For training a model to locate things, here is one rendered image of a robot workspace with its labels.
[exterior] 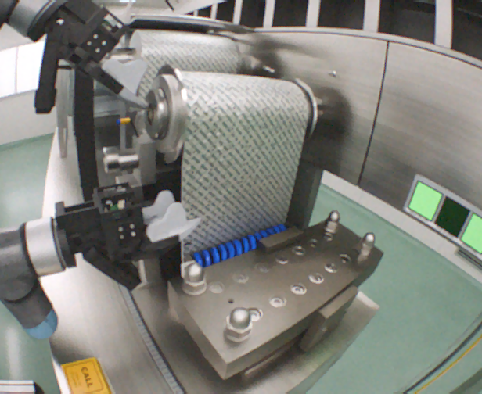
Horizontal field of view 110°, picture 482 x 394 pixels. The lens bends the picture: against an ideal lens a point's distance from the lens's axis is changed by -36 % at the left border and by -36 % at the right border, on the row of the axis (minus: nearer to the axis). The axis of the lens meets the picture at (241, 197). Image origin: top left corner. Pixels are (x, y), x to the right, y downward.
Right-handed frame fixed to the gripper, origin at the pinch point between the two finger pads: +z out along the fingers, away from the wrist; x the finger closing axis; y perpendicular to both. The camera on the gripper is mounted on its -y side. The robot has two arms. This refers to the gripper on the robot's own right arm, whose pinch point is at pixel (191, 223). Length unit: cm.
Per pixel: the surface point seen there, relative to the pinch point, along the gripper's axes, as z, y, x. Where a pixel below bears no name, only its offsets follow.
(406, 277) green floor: 195, -109, -19
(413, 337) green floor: 136, -109, -55
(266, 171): 13.7, 6.7, -0.2
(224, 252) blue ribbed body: 4.5, -5.3, -3.3
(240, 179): 8.3, 6.1, -0.2
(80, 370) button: -25.5, -16.7, -8.4
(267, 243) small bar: 11.8, -4.4, -5.5
